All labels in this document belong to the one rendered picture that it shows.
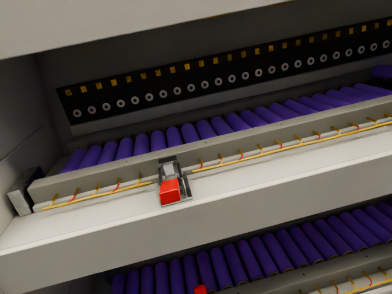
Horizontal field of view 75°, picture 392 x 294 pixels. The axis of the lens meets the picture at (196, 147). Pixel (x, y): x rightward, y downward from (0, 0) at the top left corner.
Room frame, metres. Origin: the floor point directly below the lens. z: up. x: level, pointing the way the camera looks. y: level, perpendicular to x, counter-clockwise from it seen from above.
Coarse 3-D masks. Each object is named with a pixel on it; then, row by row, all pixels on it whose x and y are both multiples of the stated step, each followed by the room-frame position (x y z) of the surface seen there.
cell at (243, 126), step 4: (228, 116) 0.34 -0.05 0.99; (232, 116) 0.33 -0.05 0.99; (236, 116) 0.33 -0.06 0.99; (228, 120) 0.34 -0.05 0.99; (232, 120) 0.32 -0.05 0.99; (236, 120) 0.32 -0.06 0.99; (240, 120) 0.31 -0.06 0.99; (228, 124) 0.34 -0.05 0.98; (232, 124) 0.32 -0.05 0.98; (236, 124) 0.31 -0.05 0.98; (240, 124) 0.30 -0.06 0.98; (244, 124) 0.30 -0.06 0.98; (232, 128) 0.32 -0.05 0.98; (236, 128) 0.30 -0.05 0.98; (240, 128) 0.29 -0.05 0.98; (244, 128) 0.29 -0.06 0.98; (248, 128) 0.29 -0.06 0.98
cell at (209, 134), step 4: (200, 120) 0.34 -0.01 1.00; (204, 120) 0.34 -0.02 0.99; (196, 124) 0.34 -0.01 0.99; (200, 124) 0.33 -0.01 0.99; (204, 124) 0.33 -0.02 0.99; (208, 124) 0.33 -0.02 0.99; (196, 128) 0.34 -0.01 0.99; (200, 128) 0.32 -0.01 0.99; (204, 128) 0.31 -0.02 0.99; (208, 128) 0.31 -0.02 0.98; (200, 132) 0.31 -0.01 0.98; (204, 132) 0.30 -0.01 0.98; (208, 132) 0.30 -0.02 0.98; (212, 132) 0.30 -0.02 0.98; (200, 136) 0.32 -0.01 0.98; (204, 136) 0.29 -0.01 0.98; (208, 136) 0.29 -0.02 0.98; (212, 136) 0.29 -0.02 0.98
